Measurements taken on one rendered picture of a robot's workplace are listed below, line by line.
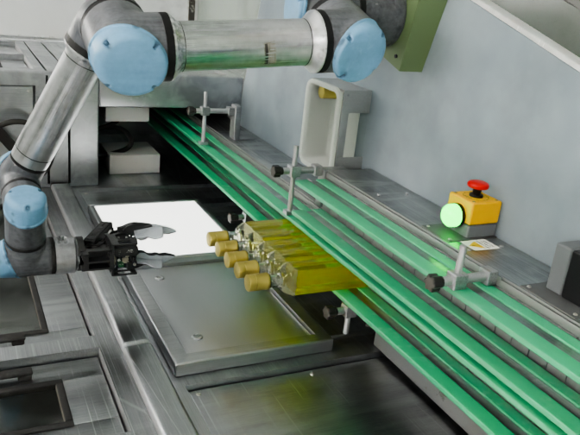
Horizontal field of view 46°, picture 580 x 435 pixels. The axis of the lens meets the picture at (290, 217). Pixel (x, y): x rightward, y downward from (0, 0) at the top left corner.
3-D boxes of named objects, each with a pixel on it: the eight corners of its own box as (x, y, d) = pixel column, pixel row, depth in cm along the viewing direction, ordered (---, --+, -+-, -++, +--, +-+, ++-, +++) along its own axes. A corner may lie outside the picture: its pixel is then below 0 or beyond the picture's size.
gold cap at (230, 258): (242, 262, 148) (223, 264, 146) (242, 247, 147) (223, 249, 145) (248, 268, 145) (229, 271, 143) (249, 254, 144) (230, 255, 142)
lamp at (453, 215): (448, 221, 130) (435, 223, 129) (452, 199, 128) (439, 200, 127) (463, 230, 126) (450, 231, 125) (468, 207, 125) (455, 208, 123)
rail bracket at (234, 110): (249, 141, 225) (184, 142, 215) (253, 91, 219) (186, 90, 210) (255, 145, 221) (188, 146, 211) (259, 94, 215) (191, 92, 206)
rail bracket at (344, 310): (372, 324, 147) (318, 331, 141) (376, 295, 145) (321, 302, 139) (381, 332, 144) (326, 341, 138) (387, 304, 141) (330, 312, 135)
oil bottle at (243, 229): (311, 236, 169) (230, 243, 160) (313, 216, 167) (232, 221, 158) (322, 245, 164) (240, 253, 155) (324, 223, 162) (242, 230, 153)
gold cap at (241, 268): (256, 280, 141) (236, 282, 139) (251, 267, 143) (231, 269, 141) (261, 268, 139) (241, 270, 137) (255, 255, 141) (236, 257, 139)
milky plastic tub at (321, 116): (325, 160, 186) (297, 160, 182) (336, 77, 178) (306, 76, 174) (358, 179, 171) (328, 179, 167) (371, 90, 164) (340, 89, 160)
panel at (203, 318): (197, 206, 217) (87, 212, 202) (197, 198, 216) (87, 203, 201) (332, 351, 142) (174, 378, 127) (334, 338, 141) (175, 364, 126)
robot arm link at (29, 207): (-1, 173, 129) (0, 217, 135) (4, 210, 121) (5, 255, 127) (43, 171, 132) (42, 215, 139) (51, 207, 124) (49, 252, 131)
